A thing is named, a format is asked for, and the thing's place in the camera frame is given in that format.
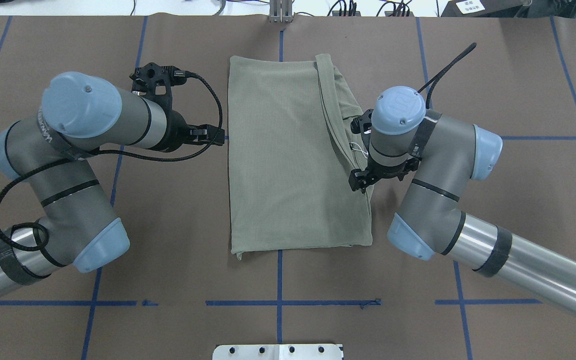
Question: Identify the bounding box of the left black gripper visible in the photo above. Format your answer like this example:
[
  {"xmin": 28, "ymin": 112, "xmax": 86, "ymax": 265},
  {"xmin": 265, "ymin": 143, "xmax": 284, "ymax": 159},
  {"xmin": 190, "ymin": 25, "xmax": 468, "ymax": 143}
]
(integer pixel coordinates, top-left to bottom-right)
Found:
[{"xmin": 160, "ymin": 110, "xmax": 226, "ymax": 153}]

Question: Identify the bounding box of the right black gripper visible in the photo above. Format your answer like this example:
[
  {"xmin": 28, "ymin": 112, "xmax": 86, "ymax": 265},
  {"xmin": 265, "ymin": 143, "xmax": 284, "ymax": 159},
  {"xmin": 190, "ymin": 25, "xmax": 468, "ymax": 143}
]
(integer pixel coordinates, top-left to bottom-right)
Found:
[{"xmin": 348, "ymin": 159, "xmax": 419, "ymax": 194}]

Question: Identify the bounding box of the olive green long-sleeve shirt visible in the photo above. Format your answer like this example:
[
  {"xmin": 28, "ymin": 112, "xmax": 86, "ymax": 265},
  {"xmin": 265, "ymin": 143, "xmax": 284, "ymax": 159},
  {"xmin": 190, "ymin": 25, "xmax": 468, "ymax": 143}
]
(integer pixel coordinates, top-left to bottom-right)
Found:
[{"xmin": 227, "ymin": 54, "xmax": 373, "ymax": 260}]

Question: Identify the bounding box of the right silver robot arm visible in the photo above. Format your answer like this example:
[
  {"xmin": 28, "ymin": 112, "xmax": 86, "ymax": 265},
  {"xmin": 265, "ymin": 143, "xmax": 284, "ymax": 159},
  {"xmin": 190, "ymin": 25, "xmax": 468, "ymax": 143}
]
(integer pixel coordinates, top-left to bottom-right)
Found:
[{"xmin": 350, "ymin": 86, "xmax": 576, "ymax": 318}]

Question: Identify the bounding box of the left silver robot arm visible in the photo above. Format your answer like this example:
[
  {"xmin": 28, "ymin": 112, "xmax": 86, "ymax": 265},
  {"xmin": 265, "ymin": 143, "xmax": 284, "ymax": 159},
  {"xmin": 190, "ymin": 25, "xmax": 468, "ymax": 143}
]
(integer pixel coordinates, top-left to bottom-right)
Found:
[{"xmin": 0, "ymin": 67, "xmax": 224, "ymax": 297}]

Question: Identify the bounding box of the white shirt price tag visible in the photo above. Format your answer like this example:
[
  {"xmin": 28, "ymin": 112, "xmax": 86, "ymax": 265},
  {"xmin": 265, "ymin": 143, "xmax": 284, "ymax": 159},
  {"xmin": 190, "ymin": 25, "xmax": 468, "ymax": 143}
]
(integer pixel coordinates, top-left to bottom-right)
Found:
[{"xmin": 349, "ymin": 141, "xmax": 369, "ymax": 162}]

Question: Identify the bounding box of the black box on table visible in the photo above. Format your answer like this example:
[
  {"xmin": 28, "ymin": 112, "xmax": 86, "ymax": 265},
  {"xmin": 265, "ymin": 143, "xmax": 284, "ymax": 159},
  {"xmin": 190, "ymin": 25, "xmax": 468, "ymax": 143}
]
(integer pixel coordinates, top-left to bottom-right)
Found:
[{"xmin": 439, "ymin": 0, "xmax": 533, "ymax": 18}]

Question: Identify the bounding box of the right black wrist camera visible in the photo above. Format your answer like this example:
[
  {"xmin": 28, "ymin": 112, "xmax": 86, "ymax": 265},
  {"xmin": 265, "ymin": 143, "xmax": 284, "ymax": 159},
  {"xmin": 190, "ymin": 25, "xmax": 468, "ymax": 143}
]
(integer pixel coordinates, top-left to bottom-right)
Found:
[{"xmin": 350, "ymin": 108, "xmax": 374, "ymax": 136}]

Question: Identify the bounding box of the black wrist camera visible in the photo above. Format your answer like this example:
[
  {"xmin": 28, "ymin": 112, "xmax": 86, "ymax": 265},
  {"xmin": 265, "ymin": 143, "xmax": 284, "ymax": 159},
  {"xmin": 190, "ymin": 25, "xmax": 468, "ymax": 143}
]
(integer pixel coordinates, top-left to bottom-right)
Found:
[
  {"xmin": 350, "ymin": 108, "xmax": 374, "ymax": 136},
  {"xmin": 129, "ymin": 63, "xmax": 191, "ymax": 111}
]

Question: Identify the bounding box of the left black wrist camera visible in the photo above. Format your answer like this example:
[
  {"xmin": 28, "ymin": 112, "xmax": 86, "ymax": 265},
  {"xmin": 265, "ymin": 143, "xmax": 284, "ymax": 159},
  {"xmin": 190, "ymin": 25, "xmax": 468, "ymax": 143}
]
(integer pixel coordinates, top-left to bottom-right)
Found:
[{"xmin": 129, "ymin": 63, "xmax": 191, "ymax": 111}]

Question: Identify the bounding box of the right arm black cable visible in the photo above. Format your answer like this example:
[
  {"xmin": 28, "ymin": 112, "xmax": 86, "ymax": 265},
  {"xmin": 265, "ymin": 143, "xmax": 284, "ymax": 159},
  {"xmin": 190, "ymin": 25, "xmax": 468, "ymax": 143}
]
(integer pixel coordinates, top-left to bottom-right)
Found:
[{"xmin": 416, "ymin": 42, "xmax": 478, "ymax": 108}]

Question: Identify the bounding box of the aluminium frame post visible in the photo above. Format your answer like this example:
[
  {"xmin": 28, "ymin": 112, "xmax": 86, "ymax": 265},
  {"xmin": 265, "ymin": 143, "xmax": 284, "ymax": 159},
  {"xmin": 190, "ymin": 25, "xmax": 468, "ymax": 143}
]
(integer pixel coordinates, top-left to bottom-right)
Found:
[{"xmin": 267, "ymin": 0, "xmax": 294, "ymax": 24}]

